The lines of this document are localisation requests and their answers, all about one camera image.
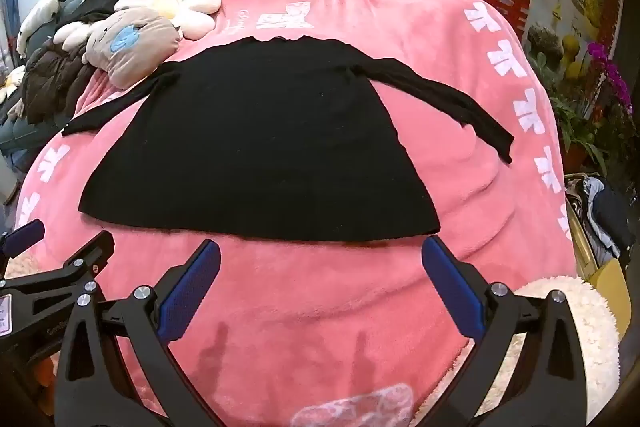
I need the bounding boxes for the purple orchid plant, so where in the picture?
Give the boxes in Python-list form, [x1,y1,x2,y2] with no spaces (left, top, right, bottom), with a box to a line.
[587,42,637,118]

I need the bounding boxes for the pile of dark clothes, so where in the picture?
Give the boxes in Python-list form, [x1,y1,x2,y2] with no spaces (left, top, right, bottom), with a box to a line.
[567,174,636,263]

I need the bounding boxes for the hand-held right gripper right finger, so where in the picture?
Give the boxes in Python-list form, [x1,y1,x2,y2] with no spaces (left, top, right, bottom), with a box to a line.
[421,236,591,427]

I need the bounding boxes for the pink printed blanket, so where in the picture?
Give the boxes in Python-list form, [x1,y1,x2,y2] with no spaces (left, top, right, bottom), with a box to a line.
[12,0,576,427]

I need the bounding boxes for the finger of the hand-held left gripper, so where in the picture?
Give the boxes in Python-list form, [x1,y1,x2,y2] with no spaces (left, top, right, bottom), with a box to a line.
[0,219,45,258]
[0,229,116,323]

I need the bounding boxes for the cream flower pillow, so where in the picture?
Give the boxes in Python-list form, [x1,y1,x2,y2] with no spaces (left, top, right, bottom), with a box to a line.
[117,0,222,40]

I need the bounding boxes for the green potted plant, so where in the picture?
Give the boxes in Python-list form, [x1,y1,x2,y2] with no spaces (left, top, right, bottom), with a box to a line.
[525,24,608,170]

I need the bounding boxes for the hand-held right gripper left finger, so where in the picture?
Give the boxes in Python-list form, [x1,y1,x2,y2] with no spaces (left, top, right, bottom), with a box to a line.
[54,239,222,427]

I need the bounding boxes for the white plush toy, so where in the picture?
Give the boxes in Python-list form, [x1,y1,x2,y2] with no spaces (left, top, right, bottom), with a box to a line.
[16,0,68,55]

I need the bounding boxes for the dark brown puffer jacket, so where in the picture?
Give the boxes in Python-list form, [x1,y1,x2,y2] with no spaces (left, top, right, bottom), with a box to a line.
[22,39,96,122]

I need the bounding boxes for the black knit sweater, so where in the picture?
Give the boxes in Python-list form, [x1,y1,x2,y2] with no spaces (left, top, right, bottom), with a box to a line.
[61,34,516,244]

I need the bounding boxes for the yellow box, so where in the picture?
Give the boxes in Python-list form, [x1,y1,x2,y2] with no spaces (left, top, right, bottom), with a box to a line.
[590,257,632,340]

